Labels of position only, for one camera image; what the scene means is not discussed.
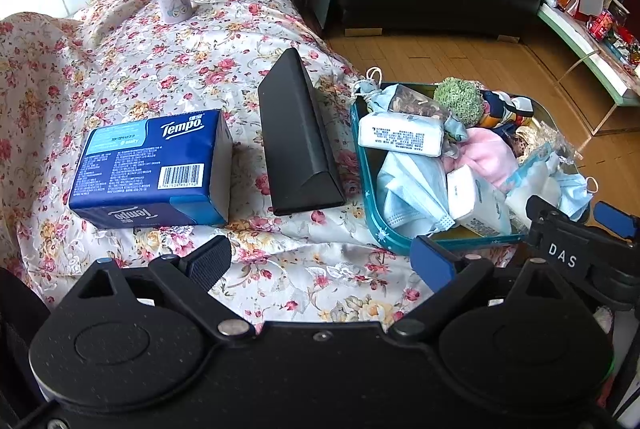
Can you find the teal tin tray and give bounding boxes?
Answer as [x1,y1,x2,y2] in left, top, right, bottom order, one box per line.
[349,81,593,256]

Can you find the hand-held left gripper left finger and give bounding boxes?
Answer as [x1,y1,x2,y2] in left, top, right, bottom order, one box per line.
[52,235,257,341]

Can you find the beige lace cloth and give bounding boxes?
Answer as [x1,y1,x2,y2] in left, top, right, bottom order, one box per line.
[510,124,556,160]

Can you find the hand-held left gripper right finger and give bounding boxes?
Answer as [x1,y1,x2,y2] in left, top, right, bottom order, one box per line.
[390,235,596,340]

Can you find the blue tissue box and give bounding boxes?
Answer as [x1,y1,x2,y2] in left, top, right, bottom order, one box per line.
[69,109,234,230]

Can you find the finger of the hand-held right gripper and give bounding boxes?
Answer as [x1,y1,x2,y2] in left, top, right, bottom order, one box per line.
[524,195,608,290]
[592,201,640,242]

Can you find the white coffee table with clutter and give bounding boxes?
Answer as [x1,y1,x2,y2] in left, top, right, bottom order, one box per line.
[537,0,640,137]

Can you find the clear bag of cotton pads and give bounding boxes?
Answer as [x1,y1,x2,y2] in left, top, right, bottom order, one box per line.
[502,141,581,230]

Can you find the pink cloth pouch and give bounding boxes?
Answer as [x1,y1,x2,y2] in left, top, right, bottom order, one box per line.
[452,128,521,190]

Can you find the red snack tin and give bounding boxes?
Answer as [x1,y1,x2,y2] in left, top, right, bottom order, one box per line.
[587,11,616,40]

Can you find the small white tissue pack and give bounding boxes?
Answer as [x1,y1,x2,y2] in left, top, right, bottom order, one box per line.
[446,165,513,237]

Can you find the floral tablecloth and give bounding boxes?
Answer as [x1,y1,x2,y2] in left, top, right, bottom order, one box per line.
[0,0,526,325]

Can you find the large white tissue pack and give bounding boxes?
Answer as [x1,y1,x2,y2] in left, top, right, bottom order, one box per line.
[357,110,445,157]

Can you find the white folded card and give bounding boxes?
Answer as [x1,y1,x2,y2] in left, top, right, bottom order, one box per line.
[570,0,606,20]

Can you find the orange patterned scrunchie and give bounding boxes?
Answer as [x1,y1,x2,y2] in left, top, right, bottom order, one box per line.
[477,90,536,130]

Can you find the clear packet brown contents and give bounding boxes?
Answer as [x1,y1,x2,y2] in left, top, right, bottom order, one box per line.
[387,84,451,120]

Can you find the black triangular case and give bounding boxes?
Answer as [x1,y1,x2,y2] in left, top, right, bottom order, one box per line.
[257,47,347,216]

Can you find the green knitted ball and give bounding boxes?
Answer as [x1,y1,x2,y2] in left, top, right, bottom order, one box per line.
[432,78,485,127]

